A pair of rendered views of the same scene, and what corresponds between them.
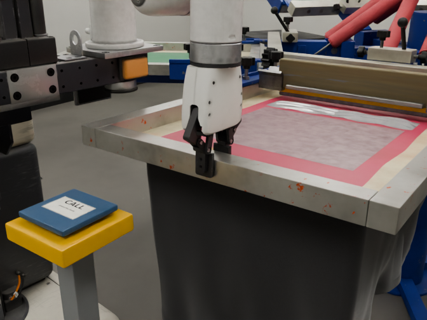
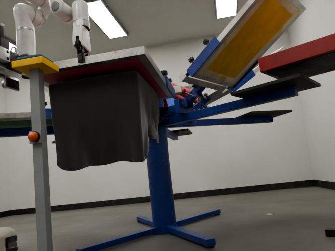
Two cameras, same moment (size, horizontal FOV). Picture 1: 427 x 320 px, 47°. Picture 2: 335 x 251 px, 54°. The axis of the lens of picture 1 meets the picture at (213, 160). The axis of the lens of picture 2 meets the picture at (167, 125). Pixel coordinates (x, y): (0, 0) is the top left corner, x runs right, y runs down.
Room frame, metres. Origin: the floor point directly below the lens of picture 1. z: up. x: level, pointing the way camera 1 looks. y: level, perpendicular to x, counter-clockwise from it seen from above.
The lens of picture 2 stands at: (-0.72, 0.32, 0.45)
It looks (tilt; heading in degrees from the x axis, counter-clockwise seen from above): 9 degrees up; 334
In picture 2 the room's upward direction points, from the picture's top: 6 degrees counter-clockwise
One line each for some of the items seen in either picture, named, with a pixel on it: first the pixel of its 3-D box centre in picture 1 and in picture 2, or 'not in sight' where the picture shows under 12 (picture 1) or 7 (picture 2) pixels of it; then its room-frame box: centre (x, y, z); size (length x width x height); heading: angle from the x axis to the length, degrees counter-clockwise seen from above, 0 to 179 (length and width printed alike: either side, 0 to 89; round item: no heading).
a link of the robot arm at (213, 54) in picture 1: (218, 50); (82, 27); (0.72, -0.01, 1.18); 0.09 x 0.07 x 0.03; 144
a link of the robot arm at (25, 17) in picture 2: not in sight; (26, 19); (1.09, 0.21, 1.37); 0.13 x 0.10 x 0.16; 119
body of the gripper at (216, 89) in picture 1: (215, 92); (82, 38); (0.72, 0.00, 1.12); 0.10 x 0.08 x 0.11; 144
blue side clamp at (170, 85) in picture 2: not in sight; (167, 88); (1.05, -0.59, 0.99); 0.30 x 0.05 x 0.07; 144
